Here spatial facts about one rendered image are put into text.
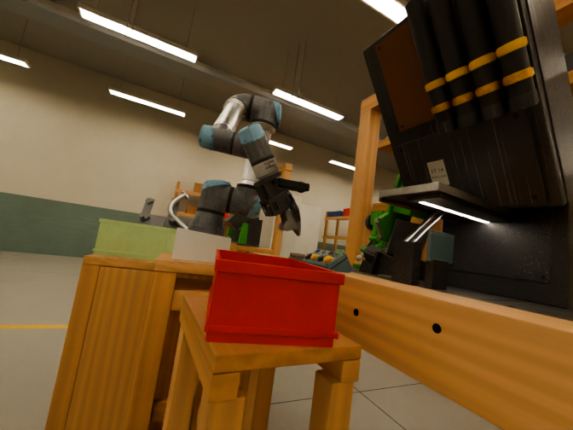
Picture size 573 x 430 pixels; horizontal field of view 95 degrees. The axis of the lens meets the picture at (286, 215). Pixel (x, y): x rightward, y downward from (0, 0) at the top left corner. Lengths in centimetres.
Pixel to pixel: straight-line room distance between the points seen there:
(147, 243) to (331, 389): 116
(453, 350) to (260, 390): 47
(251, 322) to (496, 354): 35
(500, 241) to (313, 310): 63
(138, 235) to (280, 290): 114
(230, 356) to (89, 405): 125
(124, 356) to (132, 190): 663
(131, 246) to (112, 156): 669
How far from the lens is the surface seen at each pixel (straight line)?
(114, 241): 151
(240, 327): 43
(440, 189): 64
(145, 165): 801
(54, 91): 878
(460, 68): 73
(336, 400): 54
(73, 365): 156
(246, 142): 79
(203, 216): 110
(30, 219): 826
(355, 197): 164
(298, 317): 45
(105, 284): 145
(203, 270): 100
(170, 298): 102
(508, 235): 93
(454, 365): 55
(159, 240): 147
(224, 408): 44
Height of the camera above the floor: 95
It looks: 7 degrees up
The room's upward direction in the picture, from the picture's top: 8 degrees clockwise
